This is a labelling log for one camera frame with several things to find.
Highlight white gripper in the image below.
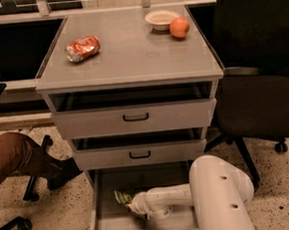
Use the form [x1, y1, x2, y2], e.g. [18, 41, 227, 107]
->
[126, 192, 172, 220]

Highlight green jalapeno chip bag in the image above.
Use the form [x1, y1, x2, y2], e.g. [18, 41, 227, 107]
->
[114, 190, 147, 220]

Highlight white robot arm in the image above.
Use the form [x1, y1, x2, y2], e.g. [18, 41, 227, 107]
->
[125, 155, 255, 230]

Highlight bottom grey drawer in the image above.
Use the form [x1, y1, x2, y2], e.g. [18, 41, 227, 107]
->
[91, 161, 199, 230]

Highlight grey drawer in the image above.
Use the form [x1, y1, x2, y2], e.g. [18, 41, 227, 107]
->
[72, 127, 206, 169]
[91, 161, 199, 230]
[49, 88, 215, 139]

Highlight middle grey drawer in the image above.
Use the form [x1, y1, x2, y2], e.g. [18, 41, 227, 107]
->
[72, 127, 206, 169]

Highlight top grey drawer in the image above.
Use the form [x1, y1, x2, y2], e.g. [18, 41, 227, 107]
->
[49, 88, 215, 139]

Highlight grey drawer cabinet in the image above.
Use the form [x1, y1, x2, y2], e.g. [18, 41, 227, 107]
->
[29, 1, 237, 230]

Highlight dark shoe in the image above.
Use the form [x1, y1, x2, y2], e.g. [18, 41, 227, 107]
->
[47, 157, 82, 190]

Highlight black chair base left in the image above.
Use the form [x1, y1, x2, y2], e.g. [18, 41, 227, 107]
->
[0, 133, 61, 230]

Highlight person's leg brown trousers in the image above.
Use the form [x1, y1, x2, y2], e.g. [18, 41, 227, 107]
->
[0, 127, 65, 194]

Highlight crushed orange soda can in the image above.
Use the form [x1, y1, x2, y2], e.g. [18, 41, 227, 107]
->
[65, 35, 101, 63]

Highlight orange fruit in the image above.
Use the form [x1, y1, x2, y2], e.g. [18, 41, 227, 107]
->
[169, 17, 189, 39]

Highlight white paper bowl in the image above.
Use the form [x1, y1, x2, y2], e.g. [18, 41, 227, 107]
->
[144, 10, 179, 31]

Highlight black office chair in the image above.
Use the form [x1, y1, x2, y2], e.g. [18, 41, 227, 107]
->
[188, 0, 289, 186]

